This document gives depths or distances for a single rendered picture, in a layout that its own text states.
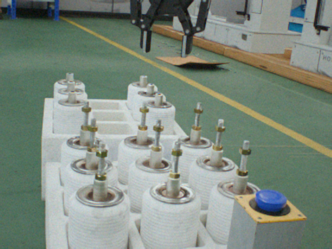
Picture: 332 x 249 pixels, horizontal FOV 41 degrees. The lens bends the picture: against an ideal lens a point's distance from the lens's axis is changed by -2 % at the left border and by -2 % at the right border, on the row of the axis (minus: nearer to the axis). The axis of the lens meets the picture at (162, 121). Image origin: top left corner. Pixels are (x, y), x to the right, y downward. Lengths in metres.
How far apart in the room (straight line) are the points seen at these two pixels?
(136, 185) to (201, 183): 0.12
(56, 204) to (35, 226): 0.30
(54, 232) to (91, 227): 0.09
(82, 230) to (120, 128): 0.65
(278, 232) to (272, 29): 3.49
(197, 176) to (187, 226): 0.15
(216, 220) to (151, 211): 0.12
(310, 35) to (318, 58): 0.24
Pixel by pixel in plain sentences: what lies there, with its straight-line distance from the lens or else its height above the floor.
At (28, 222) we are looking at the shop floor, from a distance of 1.16.
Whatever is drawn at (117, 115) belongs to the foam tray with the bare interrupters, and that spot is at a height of 0.17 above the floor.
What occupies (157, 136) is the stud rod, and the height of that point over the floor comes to 0.31.
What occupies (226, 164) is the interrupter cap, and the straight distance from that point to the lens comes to 0.88.
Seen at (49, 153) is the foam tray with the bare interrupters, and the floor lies 0.14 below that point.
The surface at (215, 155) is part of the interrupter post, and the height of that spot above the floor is 0.27.
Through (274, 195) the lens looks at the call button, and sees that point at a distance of 0.60.
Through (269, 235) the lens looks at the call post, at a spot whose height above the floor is 0.29.
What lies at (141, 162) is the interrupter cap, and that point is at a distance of 0.85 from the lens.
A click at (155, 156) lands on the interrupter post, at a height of 0.27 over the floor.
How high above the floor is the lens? 0.58
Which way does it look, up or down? 17 degrees down
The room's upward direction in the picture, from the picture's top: 5 degrees clockwise
